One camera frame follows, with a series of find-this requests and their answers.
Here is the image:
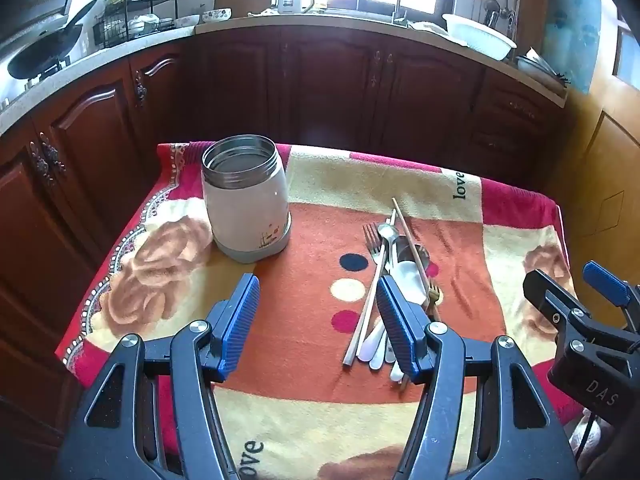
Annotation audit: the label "red floral printed blanket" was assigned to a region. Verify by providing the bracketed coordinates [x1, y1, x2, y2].
[55, 141, 588, 480]

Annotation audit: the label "wooden door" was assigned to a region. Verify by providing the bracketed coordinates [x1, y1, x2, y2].
[542, 0, 640, 291]

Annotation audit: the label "white handled utensil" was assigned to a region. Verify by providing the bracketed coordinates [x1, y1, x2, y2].
[370, 332, 398, 368]
[357, 319, 387, 362]

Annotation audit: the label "silver steel fork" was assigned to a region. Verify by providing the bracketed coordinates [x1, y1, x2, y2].
[362, 223, 388, 281]

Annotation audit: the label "black wok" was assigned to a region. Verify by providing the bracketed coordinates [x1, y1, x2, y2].
[7, 0, 98, 80]

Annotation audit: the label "white soup spoon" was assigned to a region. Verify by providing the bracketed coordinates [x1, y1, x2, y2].
[389, 260, 430, 306]

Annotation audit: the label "gas stove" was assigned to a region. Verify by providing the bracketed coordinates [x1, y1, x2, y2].
[0, 57, 76, 106]

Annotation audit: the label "white plastic basin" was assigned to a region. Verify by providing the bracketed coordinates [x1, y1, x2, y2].
[442, 12, 518, 61]

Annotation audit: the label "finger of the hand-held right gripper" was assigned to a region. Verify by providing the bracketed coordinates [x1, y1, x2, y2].
[582, 261, 640, 334]
[522, 269, 627, 358]

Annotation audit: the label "black wire dish rack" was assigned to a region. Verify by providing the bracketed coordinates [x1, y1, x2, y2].
[92, 0, 178, 51]

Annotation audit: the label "black cable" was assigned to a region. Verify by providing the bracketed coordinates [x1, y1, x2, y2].
[574, 409, 597, 463]

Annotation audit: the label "beige dish rag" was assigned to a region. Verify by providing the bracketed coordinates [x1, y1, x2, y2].
[407, 21, 451, 36]

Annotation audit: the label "white steel-rimmed utensil jar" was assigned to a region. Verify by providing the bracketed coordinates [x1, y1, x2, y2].
[201, 135, 293, 264]

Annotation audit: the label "stack of white dishes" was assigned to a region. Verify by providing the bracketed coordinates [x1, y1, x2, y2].
[127, 14, 161, 36]

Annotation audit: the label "small golden fork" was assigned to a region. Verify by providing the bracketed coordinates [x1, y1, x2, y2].
[427, 282, 443, 321]

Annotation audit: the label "hanging kitchen utensils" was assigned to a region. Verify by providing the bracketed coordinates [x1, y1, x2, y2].
[477, 0, 521, 31]

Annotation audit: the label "steel bowl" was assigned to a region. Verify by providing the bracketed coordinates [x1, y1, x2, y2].
[515, 50, 571, 93]

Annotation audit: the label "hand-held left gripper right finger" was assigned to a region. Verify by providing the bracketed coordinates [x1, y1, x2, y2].
[375, 275, 581, 480]

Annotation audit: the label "wooden chopstick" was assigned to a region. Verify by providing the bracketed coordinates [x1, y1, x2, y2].
[347, 210, 399, 367]
[391, 197, 443, 322]
[342, 210, 397, 366]

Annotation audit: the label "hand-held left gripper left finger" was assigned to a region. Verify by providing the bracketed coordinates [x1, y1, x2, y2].
[52, 272, 263, 480]

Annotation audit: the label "silver steel spoon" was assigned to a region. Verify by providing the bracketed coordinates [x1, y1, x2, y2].
[377, 223, 401, 271]

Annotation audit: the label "brown wooden kitchen cabinet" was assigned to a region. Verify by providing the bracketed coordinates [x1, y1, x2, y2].
[0, 25, 571, 461]

